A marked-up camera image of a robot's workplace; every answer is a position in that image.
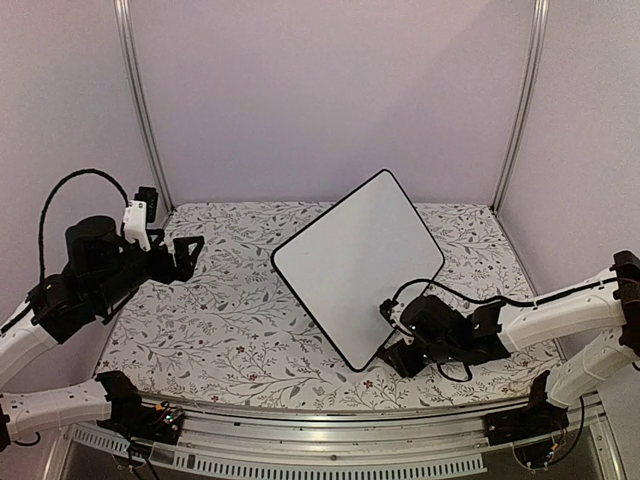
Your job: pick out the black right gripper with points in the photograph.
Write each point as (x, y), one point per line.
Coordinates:
(400, 361)

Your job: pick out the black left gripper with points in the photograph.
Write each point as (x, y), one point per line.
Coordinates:
(183, 268)

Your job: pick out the white whiteboard black frame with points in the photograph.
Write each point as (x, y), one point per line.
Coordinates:
(345, 263)

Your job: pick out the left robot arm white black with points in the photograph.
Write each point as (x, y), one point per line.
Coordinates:
(103, 273)

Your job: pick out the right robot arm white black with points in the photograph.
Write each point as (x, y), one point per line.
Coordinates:
(435, 333)

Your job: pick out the floral patterned table mat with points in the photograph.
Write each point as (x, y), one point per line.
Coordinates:
(235, 334)

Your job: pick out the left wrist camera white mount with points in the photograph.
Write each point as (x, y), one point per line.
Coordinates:
(139, 212)

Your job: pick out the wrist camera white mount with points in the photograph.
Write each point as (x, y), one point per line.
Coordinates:
(388, 311)
(139, 212)

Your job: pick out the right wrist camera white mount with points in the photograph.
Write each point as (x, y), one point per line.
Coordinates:
(388, 311)

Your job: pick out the front aluminium rail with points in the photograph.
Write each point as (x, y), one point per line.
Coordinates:
(228, 442)

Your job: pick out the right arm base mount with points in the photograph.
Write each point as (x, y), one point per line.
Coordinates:
(527, 429)

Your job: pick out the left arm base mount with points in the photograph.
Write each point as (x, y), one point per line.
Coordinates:
(161, 423)

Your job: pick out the left aluminium frame post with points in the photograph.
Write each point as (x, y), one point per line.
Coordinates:
(140, 105)

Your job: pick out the aluminium frame post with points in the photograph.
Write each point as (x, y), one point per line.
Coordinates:
(140, 105)
(525, 100)

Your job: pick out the right aluminium frame post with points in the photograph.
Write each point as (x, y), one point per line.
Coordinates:
(525, 100)

